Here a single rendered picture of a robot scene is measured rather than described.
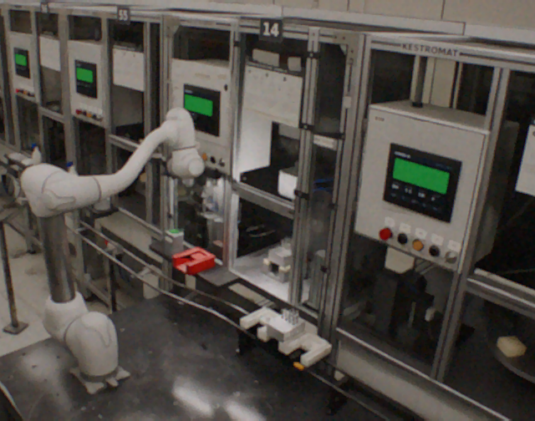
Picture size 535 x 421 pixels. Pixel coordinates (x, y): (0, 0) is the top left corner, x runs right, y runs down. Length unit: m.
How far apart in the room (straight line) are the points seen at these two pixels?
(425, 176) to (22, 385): 1.68
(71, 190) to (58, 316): 0.58
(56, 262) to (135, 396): 0.59
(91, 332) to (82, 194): 0.54
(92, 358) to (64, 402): 0.19
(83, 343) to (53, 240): 0.40
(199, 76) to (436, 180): 1.20
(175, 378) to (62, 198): 0.87
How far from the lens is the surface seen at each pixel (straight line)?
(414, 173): 1.76
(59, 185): 1.90
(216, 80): 2.36
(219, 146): 2.39
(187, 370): 2.31
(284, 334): 2.11
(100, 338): 2.13
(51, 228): 2.09
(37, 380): 2.34
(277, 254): 2.46
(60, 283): 2.20
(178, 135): 2.19
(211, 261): 2.56
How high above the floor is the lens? 2.12
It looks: 22 degrees down
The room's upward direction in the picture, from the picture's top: 4 degrees clockwise
